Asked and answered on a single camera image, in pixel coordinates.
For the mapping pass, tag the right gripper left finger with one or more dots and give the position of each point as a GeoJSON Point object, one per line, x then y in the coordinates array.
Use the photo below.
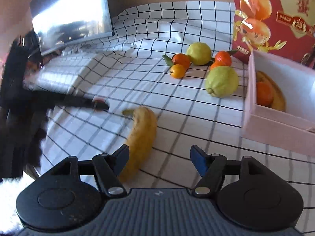
{"type": "Point", "coordinates": [107, 168]}

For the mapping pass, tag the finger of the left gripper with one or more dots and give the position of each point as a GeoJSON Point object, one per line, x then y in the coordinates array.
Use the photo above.
{"type": "Point", "coordinates": [82, 102]}

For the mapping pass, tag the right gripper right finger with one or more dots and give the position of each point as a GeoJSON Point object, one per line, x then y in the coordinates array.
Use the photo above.
{"type": "Point", "coordinates": [211, 169]}

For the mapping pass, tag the small yellow-orange citrus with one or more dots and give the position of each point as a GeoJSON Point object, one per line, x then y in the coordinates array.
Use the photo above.
{"type": "Point", "coordinates": [177, 71]}

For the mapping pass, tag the green pear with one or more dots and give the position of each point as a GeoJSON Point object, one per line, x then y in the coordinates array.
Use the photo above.
{"type": "Point", "coordinates": [222, 81]}

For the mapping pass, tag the lone orange tangerine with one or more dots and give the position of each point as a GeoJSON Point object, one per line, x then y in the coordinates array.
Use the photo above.
{"type": "Point", "coordinates": [264, 94]}

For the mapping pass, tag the tangerine with green leaf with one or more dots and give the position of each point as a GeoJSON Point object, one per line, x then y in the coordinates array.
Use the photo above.
{"type": "Point", "coordinates": [177, 59]}

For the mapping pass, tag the spotted yellow banana with sticker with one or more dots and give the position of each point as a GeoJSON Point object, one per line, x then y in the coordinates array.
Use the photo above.
{"type": "Point", "coordinates": [279, 101]}

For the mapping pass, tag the yellow-green pear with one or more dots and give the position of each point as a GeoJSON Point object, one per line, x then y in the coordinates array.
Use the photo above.
{"type": "Point", "coordinates": [199, 53]}

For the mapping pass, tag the white black-grid tablecloth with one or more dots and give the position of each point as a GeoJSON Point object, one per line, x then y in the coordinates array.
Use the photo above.
{"type": "Point", "coordinates": [128, 70]}

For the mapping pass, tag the pink cardboard box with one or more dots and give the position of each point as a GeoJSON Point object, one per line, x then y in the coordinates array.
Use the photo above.
{"type": "Point", "coordinates": [291, 130]}

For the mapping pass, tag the dark monitor screen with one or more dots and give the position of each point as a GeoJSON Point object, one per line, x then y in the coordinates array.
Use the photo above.
{"type": "Point", "coordinates": [58, 23]}

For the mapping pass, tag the red egg packaging bag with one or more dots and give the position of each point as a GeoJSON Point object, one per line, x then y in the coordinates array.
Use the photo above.
{"type": "Point", "coordinates": [280, 27]}

